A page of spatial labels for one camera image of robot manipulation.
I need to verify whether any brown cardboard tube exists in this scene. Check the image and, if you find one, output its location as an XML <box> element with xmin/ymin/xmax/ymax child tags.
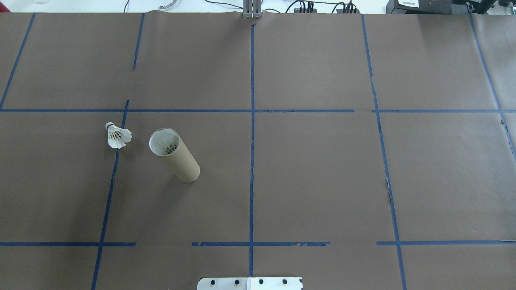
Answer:
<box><xmin>148</xmin><ymin>128</ymin><xmax>201</xmax><ymax>183</ymax></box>

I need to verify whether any white desk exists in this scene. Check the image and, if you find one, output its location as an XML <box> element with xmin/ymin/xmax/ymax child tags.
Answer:
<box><xmin>0</xmin><ymin>0</ymin><xmax>516</xmax><ymax>15</ymax></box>

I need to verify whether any black box white label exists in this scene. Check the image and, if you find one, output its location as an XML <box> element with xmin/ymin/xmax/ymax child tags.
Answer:
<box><xmin>386</xmin><ymin>0</ymin><xmax>458</xmax><ymax>15</ymax></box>

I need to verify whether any aluminium frame post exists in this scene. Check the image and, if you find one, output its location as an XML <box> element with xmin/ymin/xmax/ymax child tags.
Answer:
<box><xmin>242</xmin><ymin>0</ymin><xmax>263</xmax><ymax>19</ymax></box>

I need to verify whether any white column with square plate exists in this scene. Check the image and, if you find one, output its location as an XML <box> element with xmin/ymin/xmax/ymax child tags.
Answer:
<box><xmin>197</xmin><ymin>277</ymin><xmax>304</xmax><ymax>290</ymax></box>

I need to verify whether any white feather shuttlecock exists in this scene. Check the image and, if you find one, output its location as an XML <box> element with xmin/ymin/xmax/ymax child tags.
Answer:
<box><xmin>151</xmin><ymin>131</ymin><xmax>180</xmax><ymax>156</ymax></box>
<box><xmin>105</xmin><ymin>122</ymin><xmax>133</xmax><ymax>149</ymax></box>

